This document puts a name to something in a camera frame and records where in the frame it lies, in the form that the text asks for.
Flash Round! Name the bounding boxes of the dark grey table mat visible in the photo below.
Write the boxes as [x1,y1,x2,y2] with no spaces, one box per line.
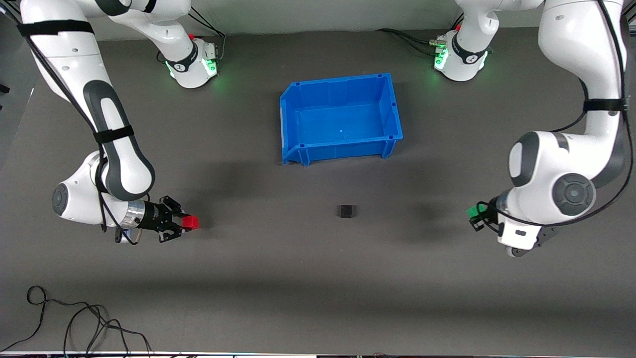
[0,17,636,355]

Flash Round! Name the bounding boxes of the blue plastic storage bin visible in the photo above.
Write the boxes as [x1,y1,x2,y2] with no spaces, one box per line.
[279,73,403,166]

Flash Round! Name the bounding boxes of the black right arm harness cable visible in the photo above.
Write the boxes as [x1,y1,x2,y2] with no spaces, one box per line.
[19,20,141,246]

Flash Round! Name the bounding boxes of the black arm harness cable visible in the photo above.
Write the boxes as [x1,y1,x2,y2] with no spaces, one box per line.
[475,0,636,235]
[19,20,141,246]

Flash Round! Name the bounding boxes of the loose black cable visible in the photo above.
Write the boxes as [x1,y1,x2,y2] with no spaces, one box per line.
[63,304,153,357]
[0,285,108,352]

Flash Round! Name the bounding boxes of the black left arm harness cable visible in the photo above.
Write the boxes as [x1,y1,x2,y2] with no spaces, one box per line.
[475,0,636,235]

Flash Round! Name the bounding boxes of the black right arm base cables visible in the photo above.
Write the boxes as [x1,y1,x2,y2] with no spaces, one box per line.
[186,9,227,64]

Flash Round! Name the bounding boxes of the black arm base cables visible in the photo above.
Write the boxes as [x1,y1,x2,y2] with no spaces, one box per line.
[376,14,466,56]
[186,9,227,64]

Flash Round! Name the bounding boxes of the black left arm base cables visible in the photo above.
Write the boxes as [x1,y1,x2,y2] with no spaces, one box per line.
[376,14,466,56]

